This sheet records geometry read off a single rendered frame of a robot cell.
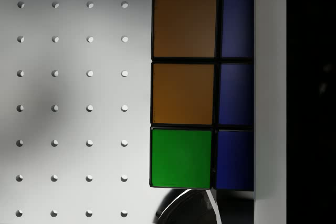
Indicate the black plate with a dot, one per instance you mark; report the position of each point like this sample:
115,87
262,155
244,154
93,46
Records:
186,208

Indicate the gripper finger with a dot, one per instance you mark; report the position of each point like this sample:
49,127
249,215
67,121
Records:
236,207

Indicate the puzzle cube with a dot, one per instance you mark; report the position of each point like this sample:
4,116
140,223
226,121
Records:
183,93

